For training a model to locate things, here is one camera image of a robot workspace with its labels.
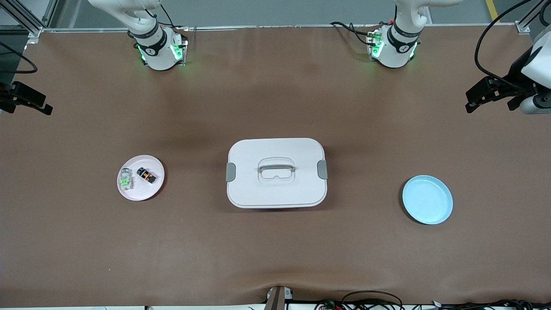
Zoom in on white lidded box grey latches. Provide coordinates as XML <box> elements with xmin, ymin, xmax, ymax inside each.
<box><xmin>226</xmin><ymin>138</ymin><xmax>328</xmax><ymax>209</ymax></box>

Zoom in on light blue round plate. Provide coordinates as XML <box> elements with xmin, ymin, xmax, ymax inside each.
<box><xmin>402</xmin><ymin>175</ymin><xmax>454</xmax><ymax>225</ymax></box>

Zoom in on pink round plate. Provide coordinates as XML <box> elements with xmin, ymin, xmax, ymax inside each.
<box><xmin>117</xmin><ymin>155</ymin><xmax>165</xmax><ymax>202</ymax></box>

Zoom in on brown table cover mat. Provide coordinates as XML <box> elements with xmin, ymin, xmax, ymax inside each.
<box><xmin>0</xmin><ymin>25</ymin><xmax>551</xmax><ymax>308</ymax></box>

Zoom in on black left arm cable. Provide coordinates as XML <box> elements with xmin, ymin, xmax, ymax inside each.
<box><xmin>474</xmin><ymin>0</ymin><xmax>534</xmax><ymax>87</ymax></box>

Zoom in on aluminium corner frame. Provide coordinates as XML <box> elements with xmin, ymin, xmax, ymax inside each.
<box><xmin>0</xmin><ymin>0</ymin><xmax>48</xmax><ymax>38</ymax></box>
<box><xmin>514</xmin><ymin>0</ymin><xmax>551</xmax><ymax>35</ymax></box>

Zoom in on black left base cable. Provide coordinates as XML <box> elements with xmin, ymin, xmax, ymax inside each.
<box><xmin>330</xmin><ymin>22</ymin><xmax>371</xmax><ymax>46</ymax></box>

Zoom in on black base cable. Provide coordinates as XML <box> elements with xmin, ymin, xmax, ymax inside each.
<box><xmin>330</xmin><ymin>22</ymin><xmax>371</xmax><ymax>46</ymax></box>
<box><xmin>146</xmin><ymin>2</ymin><xmax>178</xmax><ymax>30</ymax></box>

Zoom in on black right base cable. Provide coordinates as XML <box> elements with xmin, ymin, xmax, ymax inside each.
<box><xmin>146</xmin><ymin>2</ymin><xmax>178</xmax><ymax>30</ymax></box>

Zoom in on aluminium table edge rail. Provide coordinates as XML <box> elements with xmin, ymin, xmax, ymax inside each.
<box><xmin>41</xmin><ymin>24</ymin><xmax>519</xmax><ymax>33</ymax></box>

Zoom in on tangled cable bundle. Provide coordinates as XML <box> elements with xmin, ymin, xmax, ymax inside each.
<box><xmin>314</xmin><ymin>299</ymin><xmax>551</xmax><ymax>310</ymax></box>

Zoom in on black looped cable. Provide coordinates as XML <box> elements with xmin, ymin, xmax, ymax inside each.
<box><xmin>341</xmin><ymin>291</ymin><xmax>404</xmax><ymax>310</ymax></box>

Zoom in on grey metal clamp bracket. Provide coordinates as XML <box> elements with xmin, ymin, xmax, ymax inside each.
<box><xmin>265</xmin><ymin>285</ymin><xmax>294</xmax><ymax>310</ymax></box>

